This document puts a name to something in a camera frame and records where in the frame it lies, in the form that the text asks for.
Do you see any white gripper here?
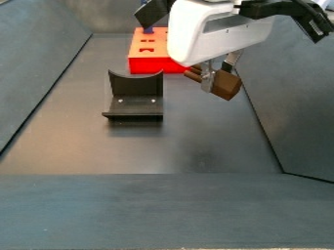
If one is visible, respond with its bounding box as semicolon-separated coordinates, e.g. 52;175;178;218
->
167;0;274;93

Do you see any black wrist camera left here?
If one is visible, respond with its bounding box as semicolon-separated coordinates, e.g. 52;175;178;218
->
135;0;177;28

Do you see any black curved fixture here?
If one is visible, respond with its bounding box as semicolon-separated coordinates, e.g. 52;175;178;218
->
102;71;163;119

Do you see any brown three-prong object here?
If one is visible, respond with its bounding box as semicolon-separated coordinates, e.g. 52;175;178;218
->
185;64;243;101

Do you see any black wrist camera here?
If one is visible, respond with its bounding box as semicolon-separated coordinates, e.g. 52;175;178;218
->
237;0;334;43
135;0;177;28

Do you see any red shape-sorting block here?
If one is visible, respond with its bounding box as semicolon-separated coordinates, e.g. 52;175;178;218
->
128;27;187;74

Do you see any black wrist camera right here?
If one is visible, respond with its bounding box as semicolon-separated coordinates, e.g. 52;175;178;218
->
237;0;334;43

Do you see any blue rectangular peg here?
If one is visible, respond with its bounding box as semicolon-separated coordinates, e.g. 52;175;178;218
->
143;27;154;34

